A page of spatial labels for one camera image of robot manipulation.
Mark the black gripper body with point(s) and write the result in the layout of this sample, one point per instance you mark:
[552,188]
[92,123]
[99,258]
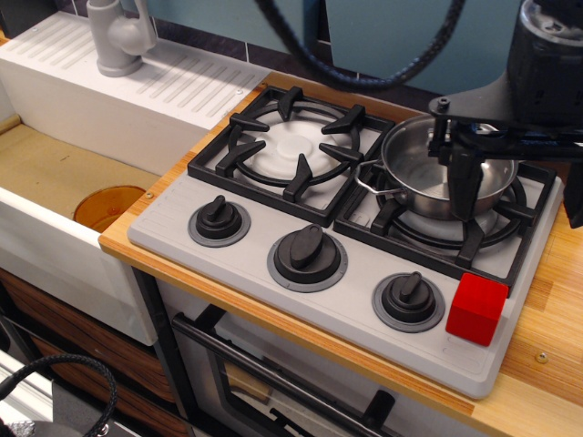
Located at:
[489,131]

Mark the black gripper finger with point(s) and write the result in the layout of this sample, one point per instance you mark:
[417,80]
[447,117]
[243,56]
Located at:
[573,189]
[464,177]

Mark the stainless steel pan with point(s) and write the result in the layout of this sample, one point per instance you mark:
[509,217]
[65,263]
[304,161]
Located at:
[421,182]

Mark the red cube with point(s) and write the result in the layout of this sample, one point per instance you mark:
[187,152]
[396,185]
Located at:
[476,309]

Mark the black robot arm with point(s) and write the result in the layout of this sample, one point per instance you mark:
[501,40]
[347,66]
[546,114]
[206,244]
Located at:
[532,112]

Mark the black right stove knob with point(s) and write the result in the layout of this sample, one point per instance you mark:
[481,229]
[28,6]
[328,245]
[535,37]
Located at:
[408,302]

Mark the black stove knob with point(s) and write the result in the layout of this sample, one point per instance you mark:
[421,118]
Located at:
[307,260]
[219,224]
[408,302]

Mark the grey toy stove top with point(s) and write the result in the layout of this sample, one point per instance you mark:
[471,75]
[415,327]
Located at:
[346,308]

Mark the black middle stove knob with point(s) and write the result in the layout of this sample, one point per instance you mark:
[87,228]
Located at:
[307,260]

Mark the black left stove knob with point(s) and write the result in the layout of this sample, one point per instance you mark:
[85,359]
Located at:
[219,224]

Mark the black right burner grate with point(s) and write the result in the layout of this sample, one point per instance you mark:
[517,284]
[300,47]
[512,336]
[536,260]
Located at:
[493,246]

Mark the grey toy faucet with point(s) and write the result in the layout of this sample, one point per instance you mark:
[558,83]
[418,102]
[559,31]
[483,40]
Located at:
[120,41]

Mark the orange plastic plate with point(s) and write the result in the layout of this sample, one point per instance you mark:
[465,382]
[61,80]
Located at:
[102,208]

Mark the white sink unit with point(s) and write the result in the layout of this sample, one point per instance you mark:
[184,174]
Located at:
[67,131]

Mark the wooden drawer cabinet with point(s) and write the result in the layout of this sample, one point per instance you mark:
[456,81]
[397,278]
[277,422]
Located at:
[35,324]

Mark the oven door with handle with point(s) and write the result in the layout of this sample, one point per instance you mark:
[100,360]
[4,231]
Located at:
[263,385]

